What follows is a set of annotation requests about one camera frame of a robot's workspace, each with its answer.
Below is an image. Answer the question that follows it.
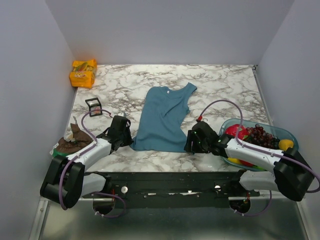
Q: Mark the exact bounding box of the purple grapes bunch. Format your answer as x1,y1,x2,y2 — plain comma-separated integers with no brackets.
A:
243,124,280,150

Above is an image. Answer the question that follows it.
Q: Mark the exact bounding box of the blue tank top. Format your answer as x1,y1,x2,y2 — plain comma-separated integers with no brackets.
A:
130,82,197,153

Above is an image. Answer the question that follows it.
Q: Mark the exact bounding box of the red apple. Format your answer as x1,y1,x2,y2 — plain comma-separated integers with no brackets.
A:
240,160,254,168

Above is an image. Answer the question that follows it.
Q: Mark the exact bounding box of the black brooch box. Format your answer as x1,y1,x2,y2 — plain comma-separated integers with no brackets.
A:
85,97,103,117

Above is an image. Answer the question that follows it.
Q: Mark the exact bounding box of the brown green snack bag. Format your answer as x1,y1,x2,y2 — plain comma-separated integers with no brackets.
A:
50,117,93,157

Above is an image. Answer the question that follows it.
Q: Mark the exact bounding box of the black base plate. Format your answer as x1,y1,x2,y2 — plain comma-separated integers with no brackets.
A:
51,170,261,210

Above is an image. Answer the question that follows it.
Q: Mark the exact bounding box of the yellow lemon lower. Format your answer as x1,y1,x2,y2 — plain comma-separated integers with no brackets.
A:
227,157,242,165

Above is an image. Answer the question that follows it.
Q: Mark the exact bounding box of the aluminium frame rail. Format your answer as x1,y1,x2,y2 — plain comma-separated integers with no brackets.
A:
39,178,306,201

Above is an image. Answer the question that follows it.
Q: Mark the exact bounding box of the teal glass fruit bowl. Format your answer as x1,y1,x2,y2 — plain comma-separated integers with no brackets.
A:
219,118,299,172

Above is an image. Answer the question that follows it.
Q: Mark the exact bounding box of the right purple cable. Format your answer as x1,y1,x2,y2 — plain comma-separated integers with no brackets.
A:
198,99,320,193

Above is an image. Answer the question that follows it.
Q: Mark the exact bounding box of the orange snack packet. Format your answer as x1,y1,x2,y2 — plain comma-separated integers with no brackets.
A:
69,59,97,89

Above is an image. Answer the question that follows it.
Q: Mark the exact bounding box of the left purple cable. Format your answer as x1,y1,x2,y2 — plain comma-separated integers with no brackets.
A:
59,109,113,211

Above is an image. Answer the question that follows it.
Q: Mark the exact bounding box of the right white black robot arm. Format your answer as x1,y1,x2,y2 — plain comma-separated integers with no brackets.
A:
184,121,320,202

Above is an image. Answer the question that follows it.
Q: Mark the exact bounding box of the red dragon fruit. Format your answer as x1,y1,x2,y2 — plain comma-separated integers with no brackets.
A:
224,124,249,140

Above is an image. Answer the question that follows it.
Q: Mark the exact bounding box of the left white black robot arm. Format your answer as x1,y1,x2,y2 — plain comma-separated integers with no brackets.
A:
40,115,133,210

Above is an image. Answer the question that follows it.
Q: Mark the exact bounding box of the purple cable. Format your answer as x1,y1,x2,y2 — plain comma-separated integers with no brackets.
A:
198,99,320,193
59,109,113,211

